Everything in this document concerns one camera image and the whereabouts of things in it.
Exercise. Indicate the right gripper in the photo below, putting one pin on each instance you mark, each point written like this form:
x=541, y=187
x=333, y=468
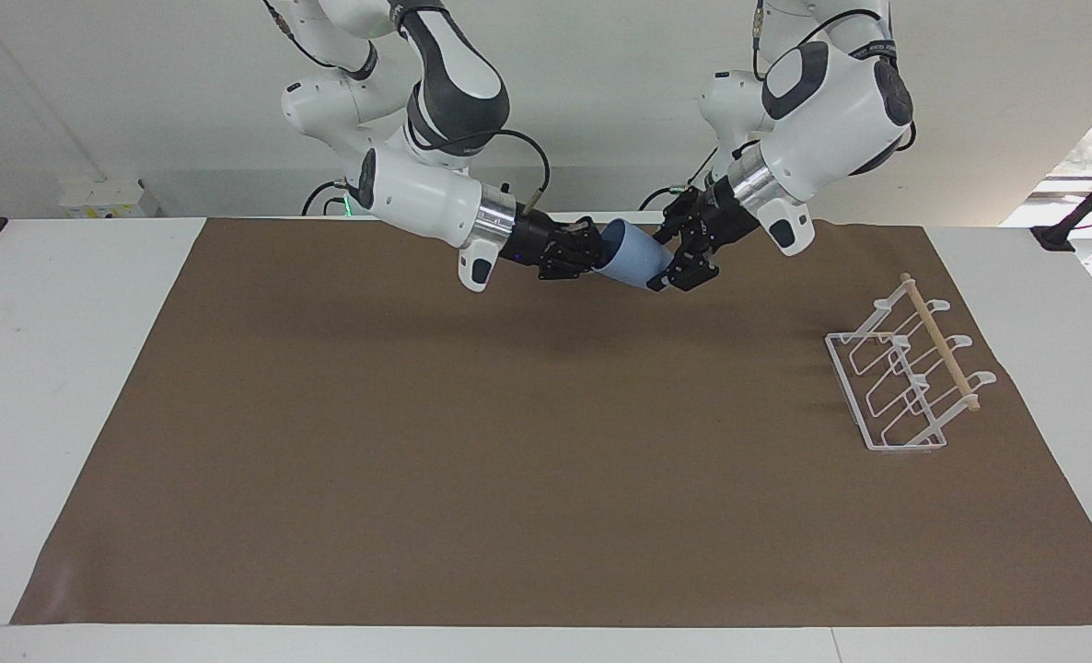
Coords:
x=532, y=241

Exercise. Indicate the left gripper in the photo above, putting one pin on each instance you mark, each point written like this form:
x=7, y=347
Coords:
x=719, y=219

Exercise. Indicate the blue cup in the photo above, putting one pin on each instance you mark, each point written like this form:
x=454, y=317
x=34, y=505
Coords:
x=636, y=258

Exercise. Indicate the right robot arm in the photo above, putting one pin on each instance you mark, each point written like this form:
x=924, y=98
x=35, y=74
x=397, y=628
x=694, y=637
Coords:
x=417, y=189

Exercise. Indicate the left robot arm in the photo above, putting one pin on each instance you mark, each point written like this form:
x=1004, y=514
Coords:
x=822, y=120

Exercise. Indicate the white socket box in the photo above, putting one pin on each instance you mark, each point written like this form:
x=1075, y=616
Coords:
x=109, y=200

